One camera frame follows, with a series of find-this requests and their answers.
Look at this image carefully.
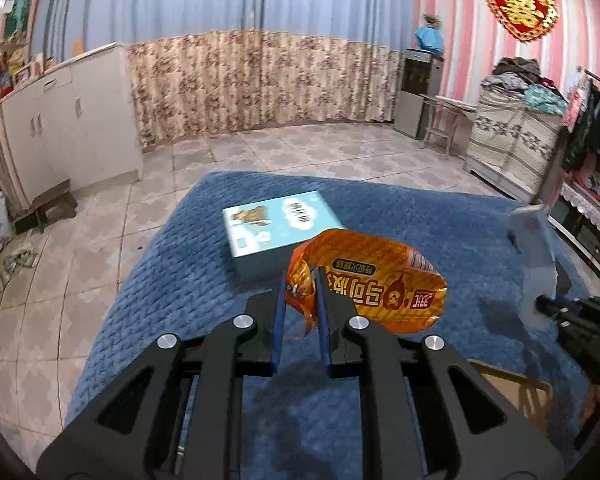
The flat cardboard box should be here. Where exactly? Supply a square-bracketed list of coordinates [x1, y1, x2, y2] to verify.
[7, 180, 73, 235]

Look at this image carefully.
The small wooden stool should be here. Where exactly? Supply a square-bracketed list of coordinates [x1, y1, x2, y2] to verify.
[34, 191, 78, 233]

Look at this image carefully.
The blue bottle cover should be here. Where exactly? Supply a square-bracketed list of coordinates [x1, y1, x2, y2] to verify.
[414, 26, 445, 55]

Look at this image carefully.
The grey water dispenser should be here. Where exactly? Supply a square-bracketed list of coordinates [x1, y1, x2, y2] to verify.
[394, 49, 445, 140]

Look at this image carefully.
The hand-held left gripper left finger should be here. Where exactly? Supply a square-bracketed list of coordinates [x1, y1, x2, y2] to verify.
[36, 269, 288, 480]

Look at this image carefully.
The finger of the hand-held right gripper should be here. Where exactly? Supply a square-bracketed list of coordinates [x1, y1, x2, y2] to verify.
[534, 294, 588, 330]

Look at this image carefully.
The white lace cloth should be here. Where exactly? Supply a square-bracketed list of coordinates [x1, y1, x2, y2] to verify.
[560, 182, 600, 236]

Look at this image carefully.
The cabinet with patterned cloth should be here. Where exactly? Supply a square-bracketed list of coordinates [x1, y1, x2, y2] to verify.
[464, 87, 566, 201]

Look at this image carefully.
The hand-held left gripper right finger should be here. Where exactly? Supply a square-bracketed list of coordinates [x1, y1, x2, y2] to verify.
[316, 266, 566, 480]

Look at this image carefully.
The green wall poster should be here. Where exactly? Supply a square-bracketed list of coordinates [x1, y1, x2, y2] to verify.
[4, 0, 38, 41]

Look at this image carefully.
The small metal table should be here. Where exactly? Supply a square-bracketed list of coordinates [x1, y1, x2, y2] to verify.
[420, 94, 478, 158]

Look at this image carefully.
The row of hanging clothes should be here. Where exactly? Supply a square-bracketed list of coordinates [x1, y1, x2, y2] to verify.
[560, 80, 600, 191]

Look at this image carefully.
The red heart wall decoration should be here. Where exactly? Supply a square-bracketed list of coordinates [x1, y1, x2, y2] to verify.
[484, 0, 558, 41]

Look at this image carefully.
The low media stand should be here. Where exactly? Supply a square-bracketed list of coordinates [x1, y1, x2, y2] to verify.
[550, 180, 600, 291]

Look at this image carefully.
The pile of clothes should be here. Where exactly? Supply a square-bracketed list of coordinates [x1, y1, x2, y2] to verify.
[480, 57, 570, 116]

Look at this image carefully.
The white cabinet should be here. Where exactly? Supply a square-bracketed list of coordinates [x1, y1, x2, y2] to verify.
[0, 42, 143, 208]

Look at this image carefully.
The orange snack packet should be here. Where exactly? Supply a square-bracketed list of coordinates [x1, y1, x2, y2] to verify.
[286, 229, 449, 341]

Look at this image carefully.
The blue and floral curtain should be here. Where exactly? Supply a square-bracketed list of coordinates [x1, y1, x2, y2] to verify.
[30, 0, 421, 148]

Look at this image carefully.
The grey floor cloth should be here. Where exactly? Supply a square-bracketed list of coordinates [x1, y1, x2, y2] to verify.
[0, 247, 38, 296]

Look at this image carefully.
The brown phone case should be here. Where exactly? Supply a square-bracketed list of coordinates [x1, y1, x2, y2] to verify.
[467, 359, 553, 436]

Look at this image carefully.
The teal cardboard box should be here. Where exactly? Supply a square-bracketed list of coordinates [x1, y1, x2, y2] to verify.
[222, 191, 345, 281]

